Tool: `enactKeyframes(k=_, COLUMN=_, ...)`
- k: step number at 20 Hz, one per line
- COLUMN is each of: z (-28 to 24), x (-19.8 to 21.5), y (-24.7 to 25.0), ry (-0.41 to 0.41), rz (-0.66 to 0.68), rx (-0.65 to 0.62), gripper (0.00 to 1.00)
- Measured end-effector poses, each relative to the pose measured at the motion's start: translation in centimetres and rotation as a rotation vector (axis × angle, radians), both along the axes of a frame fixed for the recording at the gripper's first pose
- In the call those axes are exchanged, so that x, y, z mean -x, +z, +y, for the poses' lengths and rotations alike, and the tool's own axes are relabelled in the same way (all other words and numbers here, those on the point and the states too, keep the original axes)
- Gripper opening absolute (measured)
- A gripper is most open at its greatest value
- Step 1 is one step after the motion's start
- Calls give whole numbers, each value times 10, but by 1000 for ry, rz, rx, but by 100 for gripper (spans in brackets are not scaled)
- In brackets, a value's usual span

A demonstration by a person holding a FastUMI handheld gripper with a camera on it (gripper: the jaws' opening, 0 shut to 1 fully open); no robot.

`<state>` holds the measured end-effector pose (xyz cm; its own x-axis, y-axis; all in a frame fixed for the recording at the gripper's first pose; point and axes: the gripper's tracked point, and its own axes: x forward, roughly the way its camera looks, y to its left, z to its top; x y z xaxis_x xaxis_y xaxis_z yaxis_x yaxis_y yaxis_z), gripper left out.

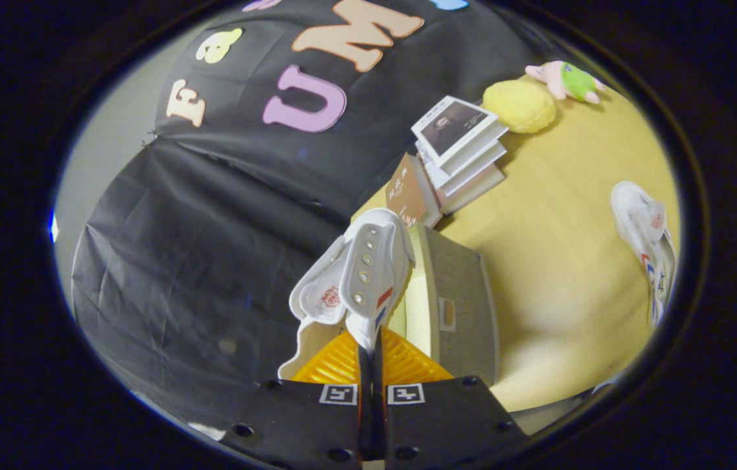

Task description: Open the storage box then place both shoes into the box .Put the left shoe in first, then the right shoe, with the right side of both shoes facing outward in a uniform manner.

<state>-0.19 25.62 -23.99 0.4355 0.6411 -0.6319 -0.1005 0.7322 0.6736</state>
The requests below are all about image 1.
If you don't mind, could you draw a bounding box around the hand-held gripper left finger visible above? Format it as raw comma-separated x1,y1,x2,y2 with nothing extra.
221,330,373,468

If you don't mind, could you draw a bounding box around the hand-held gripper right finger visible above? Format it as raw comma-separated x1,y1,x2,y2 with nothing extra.
373,326,529,468

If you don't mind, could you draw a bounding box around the grey fabric storage box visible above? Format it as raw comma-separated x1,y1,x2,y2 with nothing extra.
277,222,501,387

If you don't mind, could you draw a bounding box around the white canvas shoe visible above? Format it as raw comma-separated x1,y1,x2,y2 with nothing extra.
610,181,678,328
289,208,416,353

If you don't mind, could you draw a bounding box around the black backdrop cloth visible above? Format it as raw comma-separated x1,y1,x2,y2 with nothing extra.
71,0,578,425

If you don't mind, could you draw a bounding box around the brown book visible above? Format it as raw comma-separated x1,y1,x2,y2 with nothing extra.
385,153,442,228

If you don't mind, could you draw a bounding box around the white book with portrait cover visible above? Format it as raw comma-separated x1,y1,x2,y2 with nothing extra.
411,96,510,168

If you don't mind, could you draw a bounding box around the yellow round plush toy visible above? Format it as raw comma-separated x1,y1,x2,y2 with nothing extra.
482,80,557,134

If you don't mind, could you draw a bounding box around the pink and green plush toy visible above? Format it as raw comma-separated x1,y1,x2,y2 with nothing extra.
525,60,607,105

